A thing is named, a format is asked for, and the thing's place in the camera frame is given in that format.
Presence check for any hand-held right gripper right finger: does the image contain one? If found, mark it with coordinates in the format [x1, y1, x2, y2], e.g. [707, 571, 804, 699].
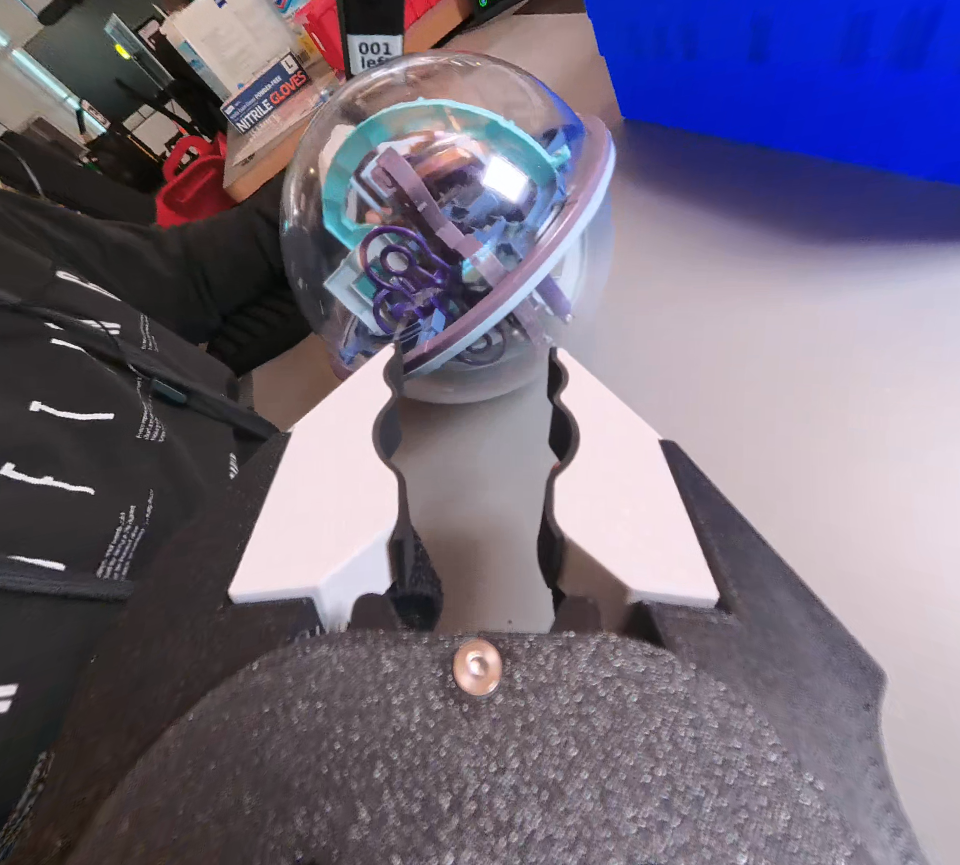
[536, 349, 721, 634]

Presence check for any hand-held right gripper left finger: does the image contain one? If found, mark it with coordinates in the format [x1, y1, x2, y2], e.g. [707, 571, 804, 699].
[228, 352, 444, 631]

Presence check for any clear plastic maze ball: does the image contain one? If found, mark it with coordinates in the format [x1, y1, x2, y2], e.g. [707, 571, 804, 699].
[281, 52, 619, 404]

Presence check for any person's left forearm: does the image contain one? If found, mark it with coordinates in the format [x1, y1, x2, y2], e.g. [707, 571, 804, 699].
[0, 183, 309, 371]

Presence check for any wood-edged white table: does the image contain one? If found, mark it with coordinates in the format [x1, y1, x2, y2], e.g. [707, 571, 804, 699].
[222, 0, 564, 202]

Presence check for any glove box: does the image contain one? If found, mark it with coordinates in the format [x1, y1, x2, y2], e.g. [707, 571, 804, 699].
[221, 55, 312, 134]

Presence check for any white packet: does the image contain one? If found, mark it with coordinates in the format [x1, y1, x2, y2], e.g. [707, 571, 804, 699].
[162, 0, 301, 94]

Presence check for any black printed hoodie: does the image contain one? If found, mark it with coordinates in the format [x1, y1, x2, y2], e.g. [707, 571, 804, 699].
[0, 228, 286, 836]

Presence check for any red plastic container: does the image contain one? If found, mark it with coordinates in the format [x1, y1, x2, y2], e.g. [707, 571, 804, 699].
[155, 130, 241, 229]

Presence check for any blue plastic bin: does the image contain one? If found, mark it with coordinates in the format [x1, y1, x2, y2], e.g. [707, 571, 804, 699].
[573, 0, 960, 187]

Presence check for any black wall screen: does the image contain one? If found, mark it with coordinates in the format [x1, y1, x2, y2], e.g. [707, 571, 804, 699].
[23, 0, 184, 131]

